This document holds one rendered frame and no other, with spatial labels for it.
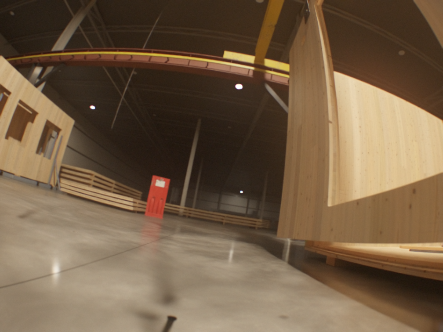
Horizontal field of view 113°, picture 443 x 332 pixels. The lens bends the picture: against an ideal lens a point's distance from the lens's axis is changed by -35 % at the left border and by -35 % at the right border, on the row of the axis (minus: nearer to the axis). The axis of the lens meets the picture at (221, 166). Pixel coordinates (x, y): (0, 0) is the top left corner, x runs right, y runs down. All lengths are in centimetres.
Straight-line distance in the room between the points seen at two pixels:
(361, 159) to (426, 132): 215
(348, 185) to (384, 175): 77
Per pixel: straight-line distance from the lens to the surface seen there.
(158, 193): 776
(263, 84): 812
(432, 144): 532
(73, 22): 1455
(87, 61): 1005
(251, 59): 869
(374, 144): 386
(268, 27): 743
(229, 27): 1410
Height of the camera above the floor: 32
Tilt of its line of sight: 14 degrees up
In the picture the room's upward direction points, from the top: 10 degrees clockwise
